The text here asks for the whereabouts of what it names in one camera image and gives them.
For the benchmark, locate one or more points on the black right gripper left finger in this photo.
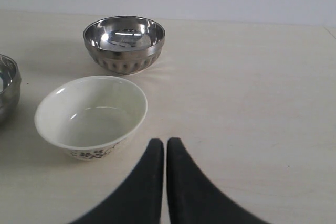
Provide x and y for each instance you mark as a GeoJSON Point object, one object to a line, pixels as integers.
{"type": "Point", "coordinates": [138, 199]}

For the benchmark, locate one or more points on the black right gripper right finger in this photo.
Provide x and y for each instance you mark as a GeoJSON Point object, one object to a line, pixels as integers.
{"type": "Point", "coordinates": [192, 197]}

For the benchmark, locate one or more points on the white ceramic floral bowl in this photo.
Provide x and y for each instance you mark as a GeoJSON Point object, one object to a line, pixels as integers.
{"type": "Point", "coordinates": [88, 117]}

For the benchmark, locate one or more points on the ribbed stainless steel bowl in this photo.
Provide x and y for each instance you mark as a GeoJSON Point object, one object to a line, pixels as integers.
{"type": "Point", "coordinates": [124, 45]}

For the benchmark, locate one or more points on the smooth stainless steel bowl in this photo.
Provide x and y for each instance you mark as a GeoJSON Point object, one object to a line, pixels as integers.
{"type": "Point", "coordinates": [10, 92]}

